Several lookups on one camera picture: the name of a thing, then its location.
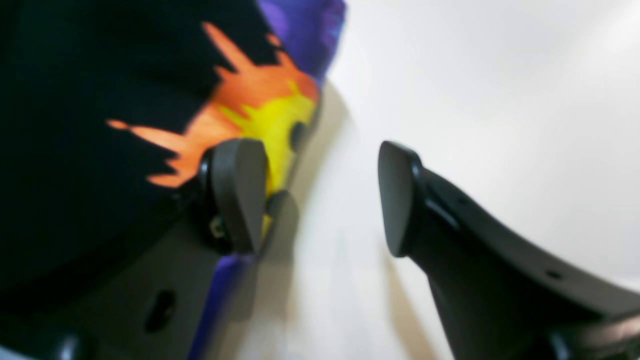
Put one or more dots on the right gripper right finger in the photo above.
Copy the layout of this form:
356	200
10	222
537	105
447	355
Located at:
498	296

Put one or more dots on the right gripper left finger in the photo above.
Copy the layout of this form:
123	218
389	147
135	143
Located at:
141	295

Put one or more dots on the black T-shirt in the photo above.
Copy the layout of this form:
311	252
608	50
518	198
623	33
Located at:
108	106

